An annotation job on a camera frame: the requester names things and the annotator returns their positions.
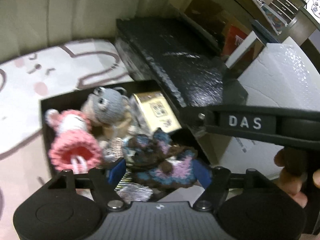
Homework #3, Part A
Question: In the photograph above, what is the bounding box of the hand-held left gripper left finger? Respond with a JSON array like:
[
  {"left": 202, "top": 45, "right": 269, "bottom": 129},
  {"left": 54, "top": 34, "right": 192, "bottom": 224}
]
[{"left": 47, "top": 158, "right": 130, "bottom": 212}]

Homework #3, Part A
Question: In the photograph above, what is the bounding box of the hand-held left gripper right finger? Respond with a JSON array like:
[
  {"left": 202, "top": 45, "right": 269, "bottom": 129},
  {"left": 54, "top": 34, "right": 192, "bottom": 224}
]
[{"left": 192, "top": 159, "right": 277, "bottom": 212}]

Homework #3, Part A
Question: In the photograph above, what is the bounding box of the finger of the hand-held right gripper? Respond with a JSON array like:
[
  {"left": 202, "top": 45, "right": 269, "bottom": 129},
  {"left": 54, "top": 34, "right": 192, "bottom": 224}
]
[{"left": 182, "top": 105, "right": 217, "bottom": 137}]

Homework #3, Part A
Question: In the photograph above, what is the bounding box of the dark brown crochet doll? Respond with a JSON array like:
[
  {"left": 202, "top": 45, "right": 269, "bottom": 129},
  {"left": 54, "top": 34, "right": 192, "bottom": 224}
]
[{"left": 125, "top": 127, "right": 200, "bottom": 189}]

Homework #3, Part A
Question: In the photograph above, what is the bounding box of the pink crochet doll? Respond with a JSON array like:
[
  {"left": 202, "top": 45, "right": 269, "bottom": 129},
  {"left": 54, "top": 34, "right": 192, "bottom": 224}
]
[{"left": 45, "top": 109, "right": 103, "bottom": 174}]

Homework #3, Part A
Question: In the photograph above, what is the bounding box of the cream small carton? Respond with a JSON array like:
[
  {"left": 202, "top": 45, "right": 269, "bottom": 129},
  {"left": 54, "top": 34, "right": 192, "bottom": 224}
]
[{"left": 130, "top": 91, "right": 181, "bottom": 133}]

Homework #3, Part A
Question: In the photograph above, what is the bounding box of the grey crochet doll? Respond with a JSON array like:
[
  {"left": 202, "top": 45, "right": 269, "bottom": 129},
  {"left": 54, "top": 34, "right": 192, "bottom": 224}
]
[{"left": 81, "top": 87, "right": 132, "bottom": 140}]

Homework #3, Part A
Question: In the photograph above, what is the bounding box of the black cardboard box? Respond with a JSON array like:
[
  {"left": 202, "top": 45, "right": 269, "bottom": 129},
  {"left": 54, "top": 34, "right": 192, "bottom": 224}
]
[{"left": 40, "top": 80, "right": 213, "bottom": 180}]

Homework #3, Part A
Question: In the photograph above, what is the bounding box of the person's right hand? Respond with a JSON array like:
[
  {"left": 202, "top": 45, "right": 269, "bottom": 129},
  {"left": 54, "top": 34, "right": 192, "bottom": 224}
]
[{"left": 274, "top": 147, "right": 308, "bottom": 208}]

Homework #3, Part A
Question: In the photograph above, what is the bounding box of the white bubble mailer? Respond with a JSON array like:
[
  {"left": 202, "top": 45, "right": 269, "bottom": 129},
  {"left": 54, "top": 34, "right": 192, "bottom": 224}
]
[{"left": 207, "top": 36, "right": 320, "bottom": 178}]

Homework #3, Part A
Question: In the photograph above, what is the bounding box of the black bubble-wrapped package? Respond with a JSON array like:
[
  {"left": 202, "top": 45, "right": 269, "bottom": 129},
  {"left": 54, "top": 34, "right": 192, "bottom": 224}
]
[{"left": 115, "top": 17, "right": 248, "bottom": 110}]

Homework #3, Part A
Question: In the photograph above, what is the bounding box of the red book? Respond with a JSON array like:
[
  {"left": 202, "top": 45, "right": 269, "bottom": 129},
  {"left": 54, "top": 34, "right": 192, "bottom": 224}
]
[{"left": 221, "top": 25, "right": 250, "bottom": 55}]

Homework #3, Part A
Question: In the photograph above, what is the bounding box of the brown cardboard box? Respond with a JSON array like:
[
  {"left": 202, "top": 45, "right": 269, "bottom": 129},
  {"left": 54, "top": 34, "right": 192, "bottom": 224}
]
[{"left": 184, "top": 0, "right": 240, "bottom": 30}]

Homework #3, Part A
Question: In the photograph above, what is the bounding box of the grey drawer unit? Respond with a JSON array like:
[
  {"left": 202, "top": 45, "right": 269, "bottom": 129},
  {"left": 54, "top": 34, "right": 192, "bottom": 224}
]
[{"left": 270, "top": 0, "right": 307, "bottom": 18}]

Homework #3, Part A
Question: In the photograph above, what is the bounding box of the cartoon bear printed blanket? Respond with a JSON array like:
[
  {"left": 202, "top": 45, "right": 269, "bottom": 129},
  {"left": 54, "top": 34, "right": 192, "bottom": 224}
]
[{"left": 0, "top": 39, "right": 135, "bottom": 240}]

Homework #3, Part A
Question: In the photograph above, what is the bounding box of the cream cabinet door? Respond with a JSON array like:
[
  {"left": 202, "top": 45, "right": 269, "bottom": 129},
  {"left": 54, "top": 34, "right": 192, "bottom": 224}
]
[
  {"left": 47, "top": 0, "right": 180, "bottom": 47},
  {"left": 0, "top": 0, "right": 52, "bottom": 63}
]

